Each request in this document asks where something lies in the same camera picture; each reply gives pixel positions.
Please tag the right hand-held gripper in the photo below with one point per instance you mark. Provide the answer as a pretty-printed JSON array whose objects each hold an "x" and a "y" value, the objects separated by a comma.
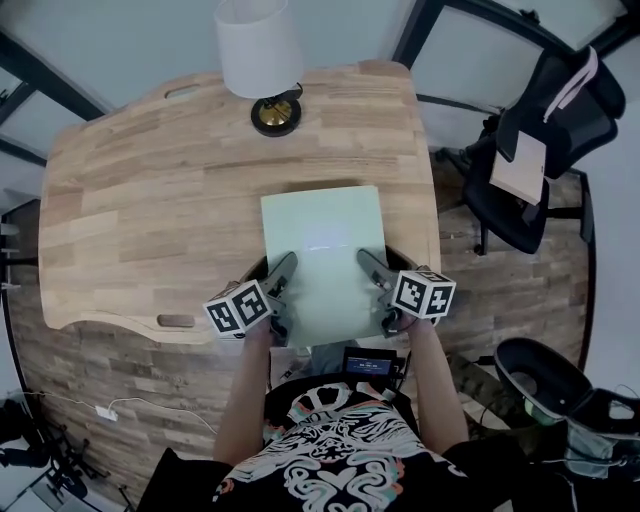
[{"x": 425, "y": 295}]

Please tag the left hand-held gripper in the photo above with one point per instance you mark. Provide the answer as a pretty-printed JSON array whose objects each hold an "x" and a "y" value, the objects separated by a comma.
[{"x": 237, "y": 307}]

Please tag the pale green plastic sheet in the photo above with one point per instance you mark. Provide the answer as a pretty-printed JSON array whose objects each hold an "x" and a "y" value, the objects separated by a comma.
[{"x": 325, "y": 280}]

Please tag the person's left forearm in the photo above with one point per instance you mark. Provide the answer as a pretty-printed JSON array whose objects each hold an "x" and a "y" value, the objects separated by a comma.
[{"x": 245, "y": 390}]

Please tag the person's right forearm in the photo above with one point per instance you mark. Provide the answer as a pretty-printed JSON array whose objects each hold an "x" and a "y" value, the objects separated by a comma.
[{"x": 437, "y": 380}]

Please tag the wooden desk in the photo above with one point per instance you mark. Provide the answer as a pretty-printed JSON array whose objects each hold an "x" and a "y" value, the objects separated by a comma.
[{"x": 150, "y": 200}]

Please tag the black device with screen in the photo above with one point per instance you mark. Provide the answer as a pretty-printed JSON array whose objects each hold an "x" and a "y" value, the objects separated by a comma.
[{"x": 370, "y": 361}]

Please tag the person's grey jeans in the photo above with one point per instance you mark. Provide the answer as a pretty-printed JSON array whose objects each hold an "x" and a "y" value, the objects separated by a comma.
[{"x": 327, "y": 357}]

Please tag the pale pink box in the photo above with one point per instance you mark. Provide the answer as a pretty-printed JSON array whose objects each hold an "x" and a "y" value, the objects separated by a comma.
[{"x": 520, "y": 170}]

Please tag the person's black patterned shirt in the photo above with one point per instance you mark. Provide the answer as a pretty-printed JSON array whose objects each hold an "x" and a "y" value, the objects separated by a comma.
[{"x": 340, "y": 450}]

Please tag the white shade brass table lamp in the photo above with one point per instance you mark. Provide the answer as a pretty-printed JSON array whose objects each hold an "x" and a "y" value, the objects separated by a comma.
[{"x": 257, "y": 45}]

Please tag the white power adapter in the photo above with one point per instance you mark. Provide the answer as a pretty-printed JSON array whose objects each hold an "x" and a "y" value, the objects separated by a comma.
[{"x": 105, "y": 412}]

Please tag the black office chair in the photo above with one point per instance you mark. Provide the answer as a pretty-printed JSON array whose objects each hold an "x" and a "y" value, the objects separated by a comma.
[{"x": 575, "y": 135}]

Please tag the grey fabric bag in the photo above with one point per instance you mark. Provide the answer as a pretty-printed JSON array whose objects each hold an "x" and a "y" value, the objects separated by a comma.
[{"x": 600, "y": 430}]

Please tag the black tripod stand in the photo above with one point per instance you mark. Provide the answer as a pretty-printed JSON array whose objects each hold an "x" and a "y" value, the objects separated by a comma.
[{"x": 55, "y": 450}]

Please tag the black window frame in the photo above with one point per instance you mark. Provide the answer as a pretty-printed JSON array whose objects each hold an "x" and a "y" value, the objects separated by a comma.
[
  {"x": 45, "y": 80},
  {"x": 415, "y": 30}
]

